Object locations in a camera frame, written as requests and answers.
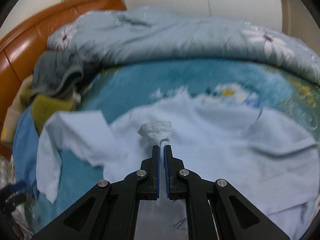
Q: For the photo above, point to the light blue sweatshirt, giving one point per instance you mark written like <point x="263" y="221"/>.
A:
<point x="268" y="157"/>

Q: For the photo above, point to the blue folded cloth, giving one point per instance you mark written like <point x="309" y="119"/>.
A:
<point x="24" y="151"/>

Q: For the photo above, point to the beige and yellow fuzzy garment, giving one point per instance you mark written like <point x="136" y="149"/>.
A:
<point x="42" y="107"/>

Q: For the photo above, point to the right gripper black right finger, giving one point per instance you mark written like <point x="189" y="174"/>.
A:
<point x="215" y="210"/>

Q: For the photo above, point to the teal floral blanket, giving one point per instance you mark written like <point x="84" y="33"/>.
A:
<point x="117" y="90"/>

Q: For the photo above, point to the blue floral quilt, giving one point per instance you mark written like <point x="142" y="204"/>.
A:
<point x="151" y="33"/>

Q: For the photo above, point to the grey garment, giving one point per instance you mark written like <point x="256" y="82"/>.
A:
<point x="56" y="73"/>

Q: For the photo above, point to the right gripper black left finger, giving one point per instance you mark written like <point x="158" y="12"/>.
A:
<point x="108" y="210"/>

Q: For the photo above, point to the orange wooden headboard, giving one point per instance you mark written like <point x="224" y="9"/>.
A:
<point x="21" y="47"/>

